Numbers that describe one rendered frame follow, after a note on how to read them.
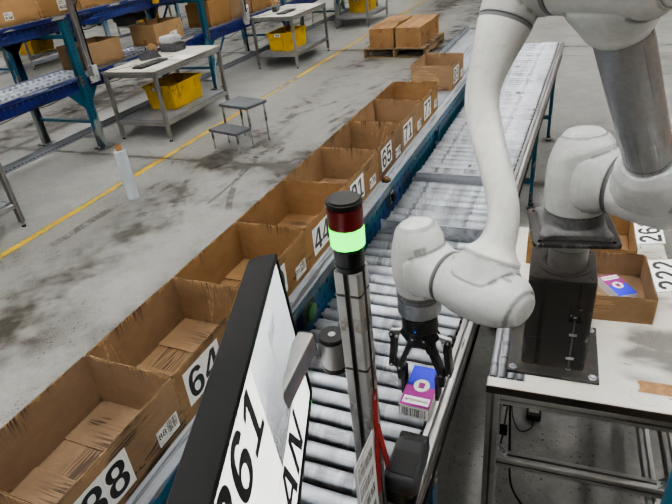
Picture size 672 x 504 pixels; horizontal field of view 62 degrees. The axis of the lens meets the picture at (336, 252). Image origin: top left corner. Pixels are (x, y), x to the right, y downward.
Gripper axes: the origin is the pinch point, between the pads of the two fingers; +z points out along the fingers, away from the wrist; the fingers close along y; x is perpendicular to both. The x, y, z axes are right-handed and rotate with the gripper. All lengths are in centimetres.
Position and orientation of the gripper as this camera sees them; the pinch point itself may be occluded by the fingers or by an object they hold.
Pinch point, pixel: (421, 383)
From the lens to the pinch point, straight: 132.3
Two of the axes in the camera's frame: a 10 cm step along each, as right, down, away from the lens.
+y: -9.2, -1.2, 3.7
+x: -3.8, 5.0, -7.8
